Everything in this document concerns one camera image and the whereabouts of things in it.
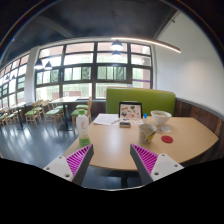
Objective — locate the framed picture stand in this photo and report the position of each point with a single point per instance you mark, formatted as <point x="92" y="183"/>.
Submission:
<point x="130" y="110"/>

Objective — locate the white paper cup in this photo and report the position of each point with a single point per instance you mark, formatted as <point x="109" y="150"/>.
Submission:
<point x="146" y="133"/>

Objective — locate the white bowl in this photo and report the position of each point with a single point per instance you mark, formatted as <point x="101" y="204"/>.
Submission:
<point x="160" y="117"/>

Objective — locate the black pendant lamp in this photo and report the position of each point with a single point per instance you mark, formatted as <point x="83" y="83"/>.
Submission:
<point x="117" y="45"/>
<point x="48" y="66"/>
<point x="38" y="65"/>

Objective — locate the small blue-capped bottle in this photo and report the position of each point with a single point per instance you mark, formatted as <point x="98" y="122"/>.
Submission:
<point x="145" y="118"/>

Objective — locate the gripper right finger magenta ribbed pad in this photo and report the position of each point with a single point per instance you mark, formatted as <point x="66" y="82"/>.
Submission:
<point x="152" y="167"/>

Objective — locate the linear ceiling light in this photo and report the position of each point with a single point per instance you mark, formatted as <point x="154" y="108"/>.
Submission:
<point x="148" y="42"/>

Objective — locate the red round coaster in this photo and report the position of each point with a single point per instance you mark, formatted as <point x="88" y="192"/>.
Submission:
<point x="167" y="139"/>

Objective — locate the wooden chair green seat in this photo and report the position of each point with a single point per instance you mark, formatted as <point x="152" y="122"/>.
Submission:
<point x="10" y="117"/>
<point x="82" y="109"/>
<point x="51" y="115"/>
<point x="34" y="115"/>

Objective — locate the small dark box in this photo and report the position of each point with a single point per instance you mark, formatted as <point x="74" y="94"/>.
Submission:
<point x="124" y="124"/>

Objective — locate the wooden dining table background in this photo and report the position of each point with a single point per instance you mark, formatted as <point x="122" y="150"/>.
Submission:
<point x="67" y="118"/>

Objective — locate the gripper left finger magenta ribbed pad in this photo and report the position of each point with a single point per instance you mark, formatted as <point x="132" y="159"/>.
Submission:
<point x="72" y="167"/>

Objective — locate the white paper sheets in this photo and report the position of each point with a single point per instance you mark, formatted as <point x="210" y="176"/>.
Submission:
<point x="106" y="119"/>

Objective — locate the green bench backrest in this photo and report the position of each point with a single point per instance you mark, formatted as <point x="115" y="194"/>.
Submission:
<point x="149" y="98"/>

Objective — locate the white green water bottle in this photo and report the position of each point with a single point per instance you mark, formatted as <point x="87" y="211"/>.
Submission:
<point x="82" y="125"/>

